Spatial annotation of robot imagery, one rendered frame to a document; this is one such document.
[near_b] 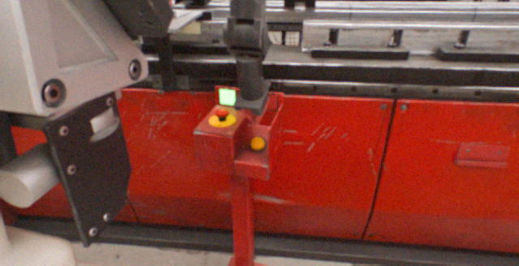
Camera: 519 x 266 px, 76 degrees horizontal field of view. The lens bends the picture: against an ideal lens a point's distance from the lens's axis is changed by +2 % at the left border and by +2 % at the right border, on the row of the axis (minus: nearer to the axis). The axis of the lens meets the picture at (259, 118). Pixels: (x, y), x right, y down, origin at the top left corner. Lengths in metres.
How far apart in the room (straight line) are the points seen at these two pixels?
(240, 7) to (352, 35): 0.57
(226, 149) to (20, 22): 0.69
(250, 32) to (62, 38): 0.48
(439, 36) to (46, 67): 1.14
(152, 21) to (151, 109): 0.97
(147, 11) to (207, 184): 1.12
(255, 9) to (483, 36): 0.83
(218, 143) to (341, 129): 0.46
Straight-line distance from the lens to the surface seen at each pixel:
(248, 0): 0.64
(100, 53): 0.24
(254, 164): 0.84
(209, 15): 1.16
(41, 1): 0.20
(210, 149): 0.86
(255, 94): 0.74
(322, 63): 1.04
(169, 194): 1.39
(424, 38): 1.21
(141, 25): 0.24
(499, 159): 1.35
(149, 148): 1.28
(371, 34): 1.16
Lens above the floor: 1.20
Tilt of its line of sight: 28 degrees down
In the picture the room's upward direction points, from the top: straight up
